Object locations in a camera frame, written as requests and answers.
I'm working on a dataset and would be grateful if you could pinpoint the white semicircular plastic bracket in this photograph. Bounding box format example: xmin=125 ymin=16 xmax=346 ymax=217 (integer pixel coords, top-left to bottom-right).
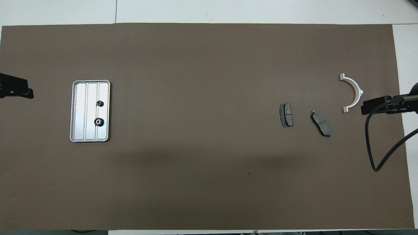
xmin=340 ymin=73 xmax=364 ymax=113

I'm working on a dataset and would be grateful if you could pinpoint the silver metal tray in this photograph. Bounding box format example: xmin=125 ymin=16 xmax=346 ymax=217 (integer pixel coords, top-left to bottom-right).
xmin=70 ymin=80 xmax=111 ymax=143

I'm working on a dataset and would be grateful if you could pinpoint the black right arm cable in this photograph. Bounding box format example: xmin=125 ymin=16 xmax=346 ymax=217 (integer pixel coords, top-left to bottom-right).
xmin=364 ymin=94 xmax=418 ymax=172

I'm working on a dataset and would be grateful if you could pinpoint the long dark grey brake pad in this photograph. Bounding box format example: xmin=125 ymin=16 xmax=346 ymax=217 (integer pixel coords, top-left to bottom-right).
xmin=310 ymin=110 xmax=331 ymax=138

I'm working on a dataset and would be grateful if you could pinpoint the brown table mat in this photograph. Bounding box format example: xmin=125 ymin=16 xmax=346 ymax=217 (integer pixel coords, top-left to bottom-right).
xmin=0 ymin=23 xmax=415 ymax=230

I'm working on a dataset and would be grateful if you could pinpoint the short dark grey brake pad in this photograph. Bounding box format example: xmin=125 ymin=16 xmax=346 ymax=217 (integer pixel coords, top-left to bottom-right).
xmin=280 ymin=103 xmax=293 ymax=127

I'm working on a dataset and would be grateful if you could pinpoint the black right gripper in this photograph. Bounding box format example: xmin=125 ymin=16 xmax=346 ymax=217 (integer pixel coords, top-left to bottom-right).
xmin=361 ymin=82 xmax=418 ymax=115

